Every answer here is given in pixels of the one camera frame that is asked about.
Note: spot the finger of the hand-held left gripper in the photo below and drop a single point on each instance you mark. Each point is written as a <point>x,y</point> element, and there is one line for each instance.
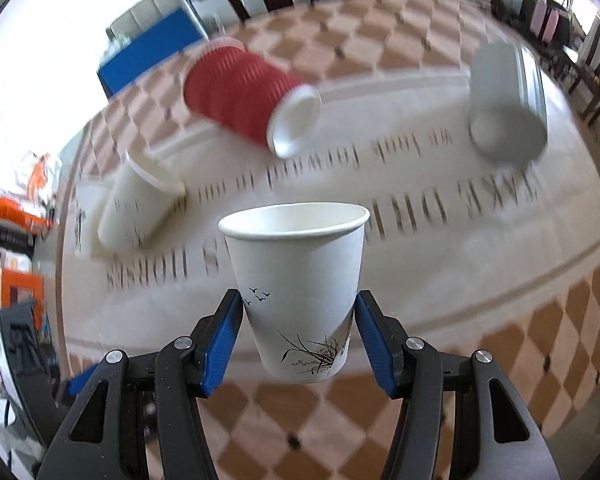
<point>35,385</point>

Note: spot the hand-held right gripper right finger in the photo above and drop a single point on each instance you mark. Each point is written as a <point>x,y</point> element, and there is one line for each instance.
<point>375,347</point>

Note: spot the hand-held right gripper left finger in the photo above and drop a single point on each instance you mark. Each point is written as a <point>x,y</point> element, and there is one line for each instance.
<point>221,347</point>

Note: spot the white paper cup bird print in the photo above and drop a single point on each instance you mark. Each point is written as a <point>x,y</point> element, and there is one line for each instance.
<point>300,280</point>

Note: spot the plain white paper cup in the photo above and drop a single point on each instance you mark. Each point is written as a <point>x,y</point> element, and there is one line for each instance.
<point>132,205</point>

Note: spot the small white plastic cup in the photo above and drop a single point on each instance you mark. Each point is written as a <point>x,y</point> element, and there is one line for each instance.
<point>87,220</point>

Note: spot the red ribbed paper cup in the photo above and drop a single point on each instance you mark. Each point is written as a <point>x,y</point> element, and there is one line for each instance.
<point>232,92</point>

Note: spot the grey cup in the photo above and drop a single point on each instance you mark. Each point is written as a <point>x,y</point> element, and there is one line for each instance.
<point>505,105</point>

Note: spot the orange box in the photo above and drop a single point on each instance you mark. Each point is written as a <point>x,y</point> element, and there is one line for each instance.
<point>22,292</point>

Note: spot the checkered printed tablecloth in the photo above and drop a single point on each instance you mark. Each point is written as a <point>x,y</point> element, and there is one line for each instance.
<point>455,270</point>

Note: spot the orange packet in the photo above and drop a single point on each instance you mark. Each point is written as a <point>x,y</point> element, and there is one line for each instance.
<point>15,210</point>

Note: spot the blue box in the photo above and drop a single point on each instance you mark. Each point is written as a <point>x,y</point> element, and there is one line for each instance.
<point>150,52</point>

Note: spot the white box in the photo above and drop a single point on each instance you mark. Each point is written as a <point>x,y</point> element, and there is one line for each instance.
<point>142,7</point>

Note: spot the pink cloth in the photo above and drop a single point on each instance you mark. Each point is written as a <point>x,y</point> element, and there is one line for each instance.
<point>545,20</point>

